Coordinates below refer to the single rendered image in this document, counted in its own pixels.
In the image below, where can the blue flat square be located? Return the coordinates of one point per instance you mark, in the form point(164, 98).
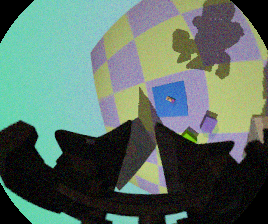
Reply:
point(164, 107)

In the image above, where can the grey panel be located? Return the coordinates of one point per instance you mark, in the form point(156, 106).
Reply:
point(139, 148)

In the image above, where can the green block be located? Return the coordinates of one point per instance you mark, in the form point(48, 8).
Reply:
point(189, 136)

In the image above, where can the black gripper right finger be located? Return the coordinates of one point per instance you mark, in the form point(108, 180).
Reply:
point(181, 157)

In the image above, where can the purple rectangular block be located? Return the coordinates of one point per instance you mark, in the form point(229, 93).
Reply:
point(208, 123)

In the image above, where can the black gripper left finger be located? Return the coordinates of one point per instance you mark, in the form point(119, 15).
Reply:
point(107, 150)

